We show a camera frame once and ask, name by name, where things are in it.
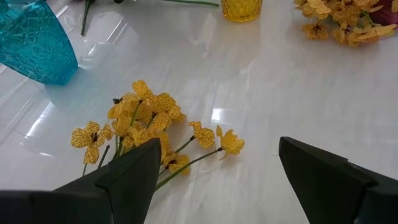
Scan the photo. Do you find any yellow textured glass vase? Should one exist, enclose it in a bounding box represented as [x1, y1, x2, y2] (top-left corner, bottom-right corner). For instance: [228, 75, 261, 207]
[221, 0, 263, 23]

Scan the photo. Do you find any pale orange-yellow flower bunch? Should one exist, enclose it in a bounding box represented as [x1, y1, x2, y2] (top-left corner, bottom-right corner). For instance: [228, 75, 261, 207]
[293, 0, 398, 48]

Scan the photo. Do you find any blue glass vase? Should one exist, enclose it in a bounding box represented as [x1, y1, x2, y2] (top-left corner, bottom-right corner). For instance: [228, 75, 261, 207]
[0, 0, 79, 86]

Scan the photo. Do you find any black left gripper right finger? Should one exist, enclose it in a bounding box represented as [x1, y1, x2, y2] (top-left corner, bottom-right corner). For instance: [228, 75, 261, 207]
[278, 136, 398, 224]

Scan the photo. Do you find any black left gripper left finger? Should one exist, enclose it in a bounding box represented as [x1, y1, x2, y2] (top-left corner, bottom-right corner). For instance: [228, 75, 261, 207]
[0, 138, 162, 224]

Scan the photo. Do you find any yellow veined flower bunch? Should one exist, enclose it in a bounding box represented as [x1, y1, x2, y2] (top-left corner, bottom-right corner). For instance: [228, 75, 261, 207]
[70, 79, 246, 191]

